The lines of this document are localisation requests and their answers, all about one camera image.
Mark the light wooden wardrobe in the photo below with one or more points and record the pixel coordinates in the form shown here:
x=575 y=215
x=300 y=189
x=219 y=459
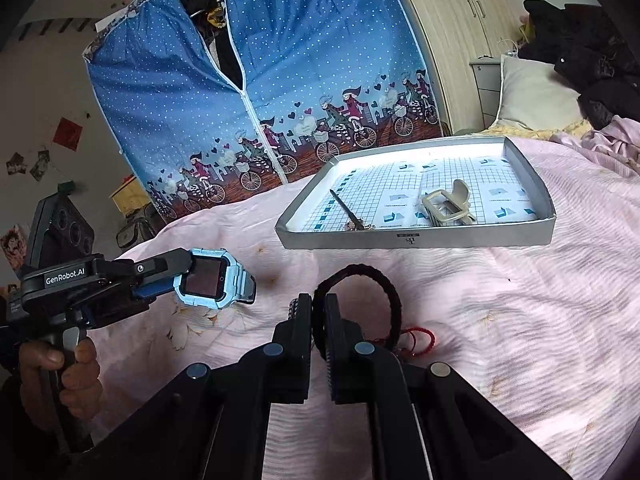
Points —
x=450 y=35

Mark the black puffer jacket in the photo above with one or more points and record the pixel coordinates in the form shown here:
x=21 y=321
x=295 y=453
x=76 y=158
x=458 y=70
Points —
x=585 y=45

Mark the light blue smartwatch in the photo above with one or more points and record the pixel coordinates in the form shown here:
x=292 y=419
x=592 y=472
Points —
x=205 y=280

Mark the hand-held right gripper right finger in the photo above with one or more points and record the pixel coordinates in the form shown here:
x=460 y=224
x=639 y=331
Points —
x=333 y=340

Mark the dark hanging clothes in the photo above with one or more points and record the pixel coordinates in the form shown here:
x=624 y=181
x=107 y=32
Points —
x=220 y=25

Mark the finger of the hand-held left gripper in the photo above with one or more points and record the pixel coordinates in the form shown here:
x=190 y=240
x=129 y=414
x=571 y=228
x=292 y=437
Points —
x=165 y=265
x=152 y=294

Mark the beige hair claw clip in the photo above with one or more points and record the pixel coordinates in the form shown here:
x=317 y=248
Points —
x=445 y=205

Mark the red paper wall decoration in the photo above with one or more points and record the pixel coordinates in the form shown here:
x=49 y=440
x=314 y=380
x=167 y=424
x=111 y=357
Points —
x=69 y=134

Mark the black pencil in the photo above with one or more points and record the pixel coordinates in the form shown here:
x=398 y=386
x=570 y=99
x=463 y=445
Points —
x=347 y=210

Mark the silver tray with grid liner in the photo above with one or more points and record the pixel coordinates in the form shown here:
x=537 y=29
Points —
x=380 y=190

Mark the pink blanket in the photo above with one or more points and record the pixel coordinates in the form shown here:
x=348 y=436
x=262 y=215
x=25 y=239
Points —
x=500 y=310

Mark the small wall photo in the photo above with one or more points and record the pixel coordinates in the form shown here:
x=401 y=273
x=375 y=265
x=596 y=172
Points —
x=16 y=164
x=40 y=164

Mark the white charger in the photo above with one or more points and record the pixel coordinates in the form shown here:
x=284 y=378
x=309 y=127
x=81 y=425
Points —
x=510 y=51

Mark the yellow box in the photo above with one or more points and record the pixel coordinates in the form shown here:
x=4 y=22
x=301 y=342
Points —
x=129 y=195

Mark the yellow knitted blanket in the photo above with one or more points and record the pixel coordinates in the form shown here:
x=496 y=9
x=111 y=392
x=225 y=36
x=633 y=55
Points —
x=530 y=132

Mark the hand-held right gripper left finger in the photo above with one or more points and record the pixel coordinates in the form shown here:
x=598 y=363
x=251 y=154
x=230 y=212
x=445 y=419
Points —
x=300 y=332

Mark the person's left hand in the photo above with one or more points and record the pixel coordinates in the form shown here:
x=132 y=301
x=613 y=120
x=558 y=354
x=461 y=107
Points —
x=80 y=385

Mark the blue dotted fabric wardrobe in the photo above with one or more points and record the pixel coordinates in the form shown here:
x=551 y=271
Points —
x=325 y=35

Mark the wall poster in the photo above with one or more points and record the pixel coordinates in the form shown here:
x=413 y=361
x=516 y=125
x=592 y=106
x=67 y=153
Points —
x=14 y=247

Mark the white pillow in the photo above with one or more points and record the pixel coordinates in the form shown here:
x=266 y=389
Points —
x=535 y=90

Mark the grey nightstand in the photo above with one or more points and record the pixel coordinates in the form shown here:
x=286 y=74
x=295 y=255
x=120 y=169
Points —
x=485 y=95

